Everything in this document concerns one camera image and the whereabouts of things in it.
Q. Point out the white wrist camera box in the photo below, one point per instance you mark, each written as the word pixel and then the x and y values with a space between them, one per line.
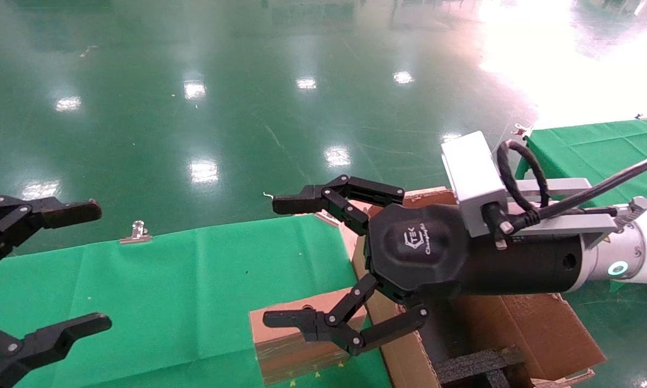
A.
pixel 472 172

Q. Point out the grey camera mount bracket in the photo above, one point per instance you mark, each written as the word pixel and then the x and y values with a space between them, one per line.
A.
pixel 566 223

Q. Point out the open cardboard box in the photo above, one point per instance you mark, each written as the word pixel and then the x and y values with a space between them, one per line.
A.
pixel 348 240

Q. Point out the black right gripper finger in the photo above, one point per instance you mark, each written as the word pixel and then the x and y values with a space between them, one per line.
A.
pixel 323 326
pixel 356 188

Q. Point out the large open cardboard carton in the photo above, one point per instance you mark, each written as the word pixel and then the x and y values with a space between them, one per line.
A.
pixel 539 334

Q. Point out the dark foam insert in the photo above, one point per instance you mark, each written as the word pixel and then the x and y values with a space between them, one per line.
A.
pixel 474 369

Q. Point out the cardboard box with hole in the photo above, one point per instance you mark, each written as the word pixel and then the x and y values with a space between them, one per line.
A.
pixel 286 355

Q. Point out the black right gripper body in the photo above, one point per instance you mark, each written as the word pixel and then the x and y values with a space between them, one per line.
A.
pixel 426 253

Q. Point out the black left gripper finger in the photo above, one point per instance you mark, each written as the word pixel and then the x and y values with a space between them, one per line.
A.
pixel 27 218
pixel 43 342

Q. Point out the green tablecloth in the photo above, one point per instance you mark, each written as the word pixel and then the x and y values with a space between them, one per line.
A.
pixel 167 296
pixel 598 151

